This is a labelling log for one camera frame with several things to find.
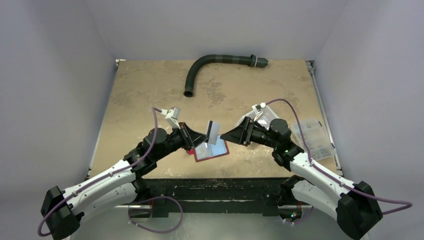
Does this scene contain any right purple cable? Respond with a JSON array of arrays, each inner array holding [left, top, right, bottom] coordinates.
[[263, 98, 414, 216]]

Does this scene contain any white plastic card box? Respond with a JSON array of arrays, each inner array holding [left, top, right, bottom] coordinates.
[[236, 102, 280, 130]]

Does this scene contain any purple cable loop below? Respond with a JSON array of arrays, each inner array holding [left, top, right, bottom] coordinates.
[[127, 196, 184, 234]]

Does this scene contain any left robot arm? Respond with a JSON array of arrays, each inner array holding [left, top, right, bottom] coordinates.
[[37, 122, 210, 240]]

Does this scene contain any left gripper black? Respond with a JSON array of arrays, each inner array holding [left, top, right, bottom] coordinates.
[[154, 122, 208, 161]]

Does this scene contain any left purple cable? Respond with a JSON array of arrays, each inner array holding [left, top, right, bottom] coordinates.
[[37, 106, 165, 237]]

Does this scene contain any clear plastic screw box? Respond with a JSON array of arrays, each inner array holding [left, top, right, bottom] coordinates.
[[299, 118, 336, 161]]

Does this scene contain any red card holder wallet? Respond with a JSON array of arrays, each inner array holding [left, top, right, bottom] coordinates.
[[186, 138, 230, 163]]

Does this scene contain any black front table rail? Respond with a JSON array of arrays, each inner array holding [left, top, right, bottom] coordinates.
[[115, 177, 329, 218]]

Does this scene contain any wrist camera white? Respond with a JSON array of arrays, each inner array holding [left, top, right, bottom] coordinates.
[[252, 102, 269, 127], [160, 106, 181, 129]]

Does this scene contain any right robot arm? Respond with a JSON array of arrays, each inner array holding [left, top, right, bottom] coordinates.
[[220, 116, 383, 240]]

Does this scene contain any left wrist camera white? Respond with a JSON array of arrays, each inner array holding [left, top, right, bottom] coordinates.
[[160, 106, 181, 129]]

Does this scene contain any aluminium frame rail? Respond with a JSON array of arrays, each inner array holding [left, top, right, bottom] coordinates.
[[305, 60, 345, 176]]

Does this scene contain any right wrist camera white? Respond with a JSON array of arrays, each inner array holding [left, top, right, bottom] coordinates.
[[252, 102, 269, 127]]

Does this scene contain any purple cable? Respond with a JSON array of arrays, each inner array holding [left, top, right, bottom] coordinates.
[[37, 106, 165, 237], [263, 98, 414, 216]]

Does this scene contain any black curved hose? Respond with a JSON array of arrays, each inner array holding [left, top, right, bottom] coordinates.
[[183, 54, 269, 98]]

